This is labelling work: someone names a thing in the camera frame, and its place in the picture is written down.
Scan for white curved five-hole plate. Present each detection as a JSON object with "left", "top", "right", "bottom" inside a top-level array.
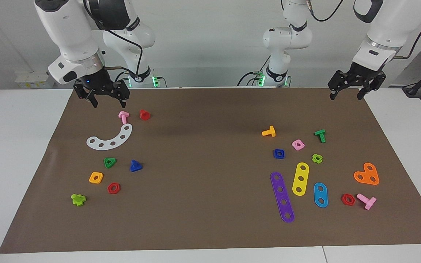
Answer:
[{"left": 86, "top": 123, "right": 133, "bottom": 150}]

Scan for white power strip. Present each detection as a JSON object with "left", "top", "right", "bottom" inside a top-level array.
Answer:
[{"left": 14, "top": 71, "right": 56, "bottom": 89}]

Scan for orange heart-shaped plate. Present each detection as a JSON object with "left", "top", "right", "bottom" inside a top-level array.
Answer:
[{"left": 353, "top": 163, "right": 380, "bottom": 186}]

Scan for yellow three-hole plate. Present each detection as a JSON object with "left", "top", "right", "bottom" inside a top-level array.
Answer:
[{"left": 292, "top": 162, "right": 310, "bottom": 197}]

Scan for blue two-hole plate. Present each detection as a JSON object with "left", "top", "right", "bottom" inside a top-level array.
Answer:
[{"left": 314, "top": 182, "right": 329, "bottom": 208}]

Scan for purple four-hole strip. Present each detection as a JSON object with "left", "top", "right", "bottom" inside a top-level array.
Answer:
[{"left": 270, "top": 172, "right": 295, "bottom": 223}]

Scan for brown paper mat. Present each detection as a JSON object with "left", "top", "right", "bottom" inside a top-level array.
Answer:
[{"left": 0, "top": 87, "right": 421, "bottom": 254}]

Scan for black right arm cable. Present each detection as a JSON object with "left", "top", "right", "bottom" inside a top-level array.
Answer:
[{"left": 83, "top": 0, "right": 144, "bottom": 79}]

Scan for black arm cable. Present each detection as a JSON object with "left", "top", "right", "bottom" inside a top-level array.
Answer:
[
  {"left": 83, "top": 0, "right": 144, "bottom": 79},
  {"left": 306, "top": 0, "right": 421, "bottom": 60}
]

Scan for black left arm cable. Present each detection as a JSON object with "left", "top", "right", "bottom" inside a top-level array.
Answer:
[{"left": 306, "top": 0, "right": 421, "bottom": 60}]

